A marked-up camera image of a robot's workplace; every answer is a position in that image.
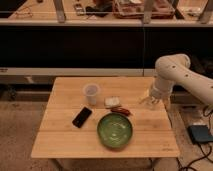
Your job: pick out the wooden table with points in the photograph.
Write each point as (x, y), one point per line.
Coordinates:
(58, 138)

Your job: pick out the remote control on shelf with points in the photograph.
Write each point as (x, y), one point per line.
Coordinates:
(79, 9)

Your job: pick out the green ceramic bowl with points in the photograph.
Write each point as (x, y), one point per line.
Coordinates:
(114, 130)

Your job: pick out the blue box on floor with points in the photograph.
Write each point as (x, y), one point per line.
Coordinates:
(199, 134)

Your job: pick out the black cloth on shelf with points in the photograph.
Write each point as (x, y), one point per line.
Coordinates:
(99, 11)

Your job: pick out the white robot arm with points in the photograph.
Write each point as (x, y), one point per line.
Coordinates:
(175, 69)

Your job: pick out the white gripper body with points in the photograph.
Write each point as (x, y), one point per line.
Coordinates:
(155, 94)

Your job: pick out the white sponge block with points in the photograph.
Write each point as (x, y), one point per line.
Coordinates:
(111, 102)

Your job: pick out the wooden tray with items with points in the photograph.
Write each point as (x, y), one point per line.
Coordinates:
(135, 9)

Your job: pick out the red chili pepper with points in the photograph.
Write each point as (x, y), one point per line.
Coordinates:
(121, 111)

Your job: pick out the black smartphone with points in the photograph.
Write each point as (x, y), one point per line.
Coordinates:
(82, 116)

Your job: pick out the translucent plastic cup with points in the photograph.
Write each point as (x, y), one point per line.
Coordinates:
(90, 92)

